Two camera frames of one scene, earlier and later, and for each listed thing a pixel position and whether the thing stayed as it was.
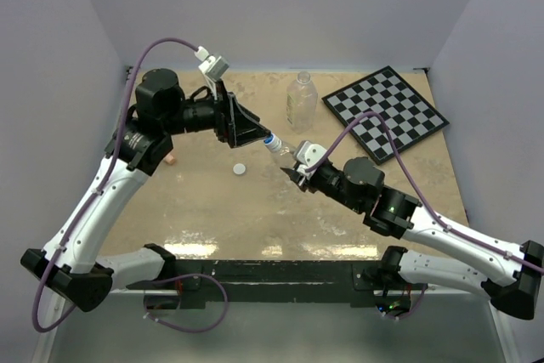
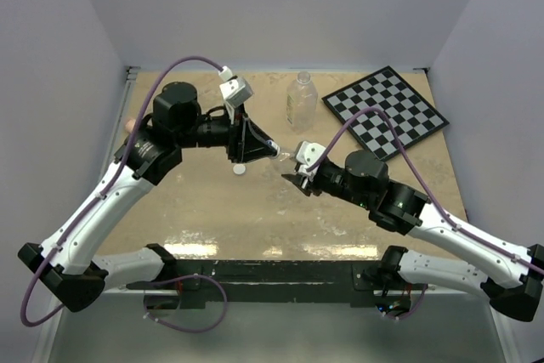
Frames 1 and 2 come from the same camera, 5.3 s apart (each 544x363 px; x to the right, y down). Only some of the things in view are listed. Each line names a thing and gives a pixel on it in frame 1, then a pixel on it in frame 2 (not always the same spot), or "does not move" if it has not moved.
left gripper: (235, 122) to (246, 135)
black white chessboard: (409, 117) does not move
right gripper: (301, 180) does not move
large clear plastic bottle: (302, 104) does not move
